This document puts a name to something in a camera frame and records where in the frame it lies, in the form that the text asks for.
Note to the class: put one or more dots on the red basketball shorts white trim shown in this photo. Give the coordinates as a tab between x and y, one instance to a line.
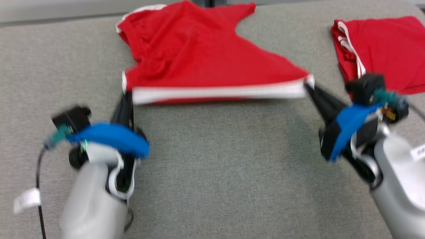
199	53

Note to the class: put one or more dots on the red basketball jersey number 23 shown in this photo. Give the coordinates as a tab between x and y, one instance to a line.
391	46

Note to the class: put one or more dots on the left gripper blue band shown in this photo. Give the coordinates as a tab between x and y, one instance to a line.
109	136

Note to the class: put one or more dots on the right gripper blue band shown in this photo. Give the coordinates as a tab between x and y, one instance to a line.
345	126

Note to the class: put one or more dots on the teal left camera plug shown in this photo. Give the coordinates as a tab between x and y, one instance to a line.
58	136

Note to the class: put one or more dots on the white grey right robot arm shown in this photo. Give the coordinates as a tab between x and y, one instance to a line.
398	186

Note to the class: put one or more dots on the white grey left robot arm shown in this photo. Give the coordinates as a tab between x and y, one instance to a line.
89	199

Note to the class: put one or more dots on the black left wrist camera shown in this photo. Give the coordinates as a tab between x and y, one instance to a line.
71	118

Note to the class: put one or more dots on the teal camera plug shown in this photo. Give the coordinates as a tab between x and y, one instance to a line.
386	96
58	136

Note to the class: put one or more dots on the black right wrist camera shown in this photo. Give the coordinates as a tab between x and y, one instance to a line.
363	88

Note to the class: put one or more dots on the teal right camera plug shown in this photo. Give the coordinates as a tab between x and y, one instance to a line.
386	96

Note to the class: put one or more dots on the grey metal post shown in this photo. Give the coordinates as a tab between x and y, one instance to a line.
212	2

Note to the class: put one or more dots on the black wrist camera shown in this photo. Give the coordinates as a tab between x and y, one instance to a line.
71	118
363	88

